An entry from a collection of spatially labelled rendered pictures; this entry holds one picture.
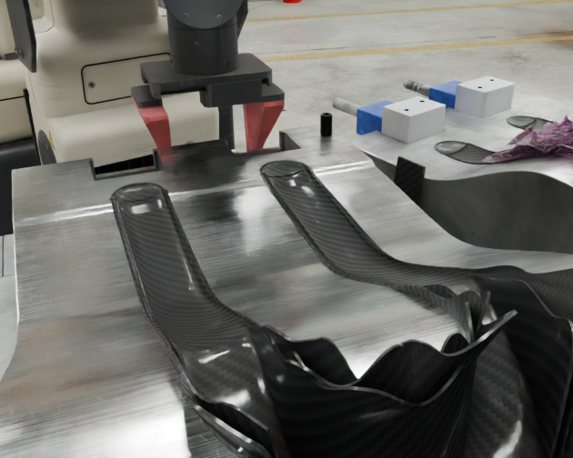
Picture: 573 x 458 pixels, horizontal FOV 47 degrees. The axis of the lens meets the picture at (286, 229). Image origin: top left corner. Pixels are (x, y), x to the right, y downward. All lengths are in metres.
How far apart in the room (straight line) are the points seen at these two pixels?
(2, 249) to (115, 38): 0.38
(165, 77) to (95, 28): 0.36
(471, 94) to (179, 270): 0.42
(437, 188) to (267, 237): 0.20
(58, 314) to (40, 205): 0.12
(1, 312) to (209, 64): 0.25
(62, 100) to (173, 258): 0.51
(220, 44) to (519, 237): 0.28
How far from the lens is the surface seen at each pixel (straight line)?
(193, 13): 0.48
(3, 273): 0.59
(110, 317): 0.36
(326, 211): 0.45
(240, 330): 0.29
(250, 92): 0.57
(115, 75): 0.90
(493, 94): 0.72
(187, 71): 0.56
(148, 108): 0.57
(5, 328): 0.52
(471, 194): 0.54
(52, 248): 0.43
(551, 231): 0.51
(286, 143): 0.57
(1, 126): 1.16
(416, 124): 0.64
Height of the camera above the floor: 1.09
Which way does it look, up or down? 30 degrees down
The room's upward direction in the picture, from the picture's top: 1 degrees counter-clockwise
